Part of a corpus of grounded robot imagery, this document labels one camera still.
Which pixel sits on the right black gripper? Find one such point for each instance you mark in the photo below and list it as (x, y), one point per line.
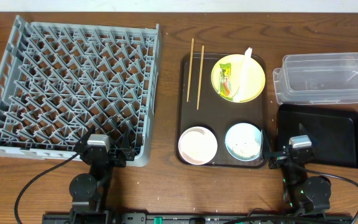
(278, 158)

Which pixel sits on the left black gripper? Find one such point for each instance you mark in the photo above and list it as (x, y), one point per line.
(126, 154)

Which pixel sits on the light blue bowl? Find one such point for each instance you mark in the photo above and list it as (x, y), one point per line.
(244, 142)

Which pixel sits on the green snack wrapper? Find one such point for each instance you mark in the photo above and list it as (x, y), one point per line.
(225, 81)

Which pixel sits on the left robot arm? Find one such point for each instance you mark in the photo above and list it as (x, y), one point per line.
(89, 190)

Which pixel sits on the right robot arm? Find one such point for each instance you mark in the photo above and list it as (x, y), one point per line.
(307, 195)

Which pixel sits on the black waste tray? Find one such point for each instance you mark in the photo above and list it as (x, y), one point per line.
(336, 132)

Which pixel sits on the clear plastic bin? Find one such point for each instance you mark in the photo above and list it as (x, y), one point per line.
(317, 79)

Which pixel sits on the dark brown serving tray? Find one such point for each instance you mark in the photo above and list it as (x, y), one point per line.
(215, 113)

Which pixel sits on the yellow round plate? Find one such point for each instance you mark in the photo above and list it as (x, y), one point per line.
(255, 77)

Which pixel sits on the grey plastic dish rack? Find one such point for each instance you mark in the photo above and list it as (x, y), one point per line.
(58, 80)

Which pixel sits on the white pink-rimmed bowl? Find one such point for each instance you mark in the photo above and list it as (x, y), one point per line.
(197, 145)

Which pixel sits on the left wooden chopstick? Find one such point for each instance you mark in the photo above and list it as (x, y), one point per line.
(190, 69)

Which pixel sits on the wooden chopstick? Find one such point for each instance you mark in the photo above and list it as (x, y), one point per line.
(190, 69)
(200, 77)

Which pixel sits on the right wooden chopstick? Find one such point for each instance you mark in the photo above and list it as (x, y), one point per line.
(200, 77)

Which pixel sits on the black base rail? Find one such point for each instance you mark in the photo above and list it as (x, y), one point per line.
(142, 218)

